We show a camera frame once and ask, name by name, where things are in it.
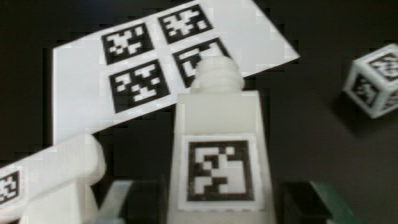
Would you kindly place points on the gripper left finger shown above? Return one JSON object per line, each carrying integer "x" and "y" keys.
{"x": 131, "y": 204}

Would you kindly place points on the marker sheet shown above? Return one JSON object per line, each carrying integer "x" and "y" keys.
{"x": 124, "y": 68}

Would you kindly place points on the white tagged cube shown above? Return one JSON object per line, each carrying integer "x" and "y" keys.
{"x": 371, "y": 81}

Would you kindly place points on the white leg block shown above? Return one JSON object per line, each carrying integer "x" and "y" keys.
{"x": 220, "y": 185}

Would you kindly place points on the white chair back frame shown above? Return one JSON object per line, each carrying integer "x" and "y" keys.
{"x": 44, "y": 184}

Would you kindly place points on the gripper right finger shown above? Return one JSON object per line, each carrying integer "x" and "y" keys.
{"x": 312, "y": 204}

